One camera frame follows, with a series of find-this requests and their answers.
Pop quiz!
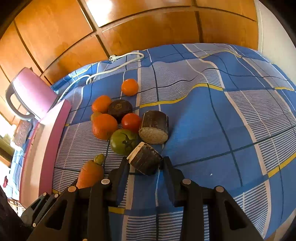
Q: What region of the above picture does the orange carrot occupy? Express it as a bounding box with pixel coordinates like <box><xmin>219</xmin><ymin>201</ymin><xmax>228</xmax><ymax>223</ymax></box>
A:
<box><xmin>76</xmin><ymin>154</ymin><xmax>105</xmax><ymax>189</ymax></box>

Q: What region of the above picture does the green tomato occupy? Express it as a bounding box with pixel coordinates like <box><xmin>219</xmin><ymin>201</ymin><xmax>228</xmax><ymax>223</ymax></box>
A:
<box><xmin>110</xmin><ymin>128</ymin><xmax>140</xmax><ymax>156</ymax></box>

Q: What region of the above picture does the large orange mandarin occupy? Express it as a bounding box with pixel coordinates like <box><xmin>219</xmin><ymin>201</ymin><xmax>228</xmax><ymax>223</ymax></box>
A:
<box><xmin>92</xmin><ymin>113</ymin><xmax>118</xmax><ymax>141</ymax></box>

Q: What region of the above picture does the small yellow-green fruit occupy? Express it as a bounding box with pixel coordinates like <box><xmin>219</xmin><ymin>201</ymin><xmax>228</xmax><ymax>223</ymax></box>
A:
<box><xmin>90</xmin><ymin>112</ymin><xmax>101</xmax><ymax>121</ymax></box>

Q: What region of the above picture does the red tomato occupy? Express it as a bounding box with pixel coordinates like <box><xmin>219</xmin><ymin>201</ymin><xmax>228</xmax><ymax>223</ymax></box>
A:
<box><xmin>121</xmin><ymin>113</ymin><xmax>142</xmax><ymax>133</ymax></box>

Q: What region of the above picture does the orange mandarin with stem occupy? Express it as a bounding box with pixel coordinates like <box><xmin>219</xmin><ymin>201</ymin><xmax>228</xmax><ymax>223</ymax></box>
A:
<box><xmin>91</xmin><ymin>95</ymin><xmax>112</xmax><ymax>113</ymax></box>

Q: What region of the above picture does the dark purple passion fruit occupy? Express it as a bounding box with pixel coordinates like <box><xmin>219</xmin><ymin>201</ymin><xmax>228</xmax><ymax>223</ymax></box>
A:
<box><xmin>107</xmin><ymin>99</ymin><xmax>132</xmax><ymax>123</ymax></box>

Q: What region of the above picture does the small orange mandarin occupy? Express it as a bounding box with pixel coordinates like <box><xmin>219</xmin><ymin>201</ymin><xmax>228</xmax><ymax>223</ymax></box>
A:
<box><xmin>121</xmin><ymin>78</ymin><xmax>138</xmax><ymax>96</ymax></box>

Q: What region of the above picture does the pink shallow tray box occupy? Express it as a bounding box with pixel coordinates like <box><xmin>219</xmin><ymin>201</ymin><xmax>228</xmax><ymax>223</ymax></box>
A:
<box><xmin>20</xmin><ymin>100</ymin><xmax>71</xmax><ymax>208</ymax></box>

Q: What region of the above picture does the silver ornate tissue box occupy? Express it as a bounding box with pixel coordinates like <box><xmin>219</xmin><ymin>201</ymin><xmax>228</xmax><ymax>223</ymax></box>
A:
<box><xmin>13</xmin><ymin>120</ymin><xmax>32</xmax><ymax>148</ymax></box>

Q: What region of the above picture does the blue plaid tablecloth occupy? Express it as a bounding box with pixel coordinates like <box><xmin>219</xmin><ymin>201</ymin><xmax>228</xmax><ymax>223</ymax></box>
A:
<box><xmin>9</xmin><ymin>43</ymin><xmax>296</xmax><ymax>241</ymax></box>

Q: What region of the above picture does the pink electric kettle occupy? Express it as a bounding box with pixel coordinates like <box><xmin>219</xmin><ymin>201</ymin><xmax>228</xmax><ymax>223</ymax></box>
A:
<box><xmin>6</xmin><ymin>67</ymin><xmax>58</xmax><ymax>121</ymax></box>

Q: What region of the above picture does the white kettle power cord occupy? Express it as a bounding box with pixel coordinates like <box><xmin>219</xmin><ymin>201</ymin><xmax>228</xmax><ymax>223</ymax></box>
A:
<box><xmin>56</xmin><ymin>52</ymin><xmax>145</xmax><ymax>103</ymax></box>

